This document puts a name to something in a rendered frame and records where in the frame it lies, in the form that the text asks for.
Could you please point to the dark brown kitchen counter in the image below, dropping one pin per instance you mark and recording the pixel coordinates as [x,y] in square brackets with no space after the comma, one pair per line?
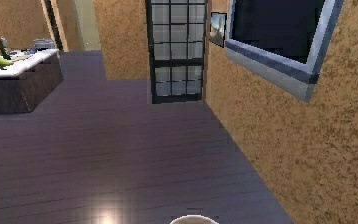
[23,83]

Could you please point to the black framed glass door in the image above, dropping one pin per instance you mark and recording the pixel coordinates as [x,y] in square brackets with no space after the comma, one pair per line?
[177,50]

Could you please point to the white round object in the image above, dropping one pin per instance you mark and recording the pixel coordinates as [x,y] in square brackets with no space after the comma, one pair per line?
[193,220]

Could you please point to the grey framed window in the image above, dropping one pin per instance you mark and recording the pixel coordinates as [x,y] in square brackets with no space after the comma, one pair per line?
[280,33]

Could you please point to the grey metal pot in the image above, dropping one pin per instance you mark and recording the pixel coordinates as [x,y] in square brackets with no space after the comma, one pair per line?
[44,43]

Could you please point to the yellow green vegetable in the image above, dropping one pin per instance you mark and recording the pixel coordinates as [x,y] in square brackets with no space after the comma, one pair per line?
[0,61]

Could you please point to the dark green bottle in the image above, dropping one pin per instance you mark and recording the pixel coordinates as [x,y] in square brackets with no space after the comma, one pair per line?
[3,48]

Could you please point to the small framed wall picture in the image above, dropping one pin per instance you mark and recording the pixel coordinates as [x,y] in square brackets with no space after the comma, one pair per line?
[217,29]

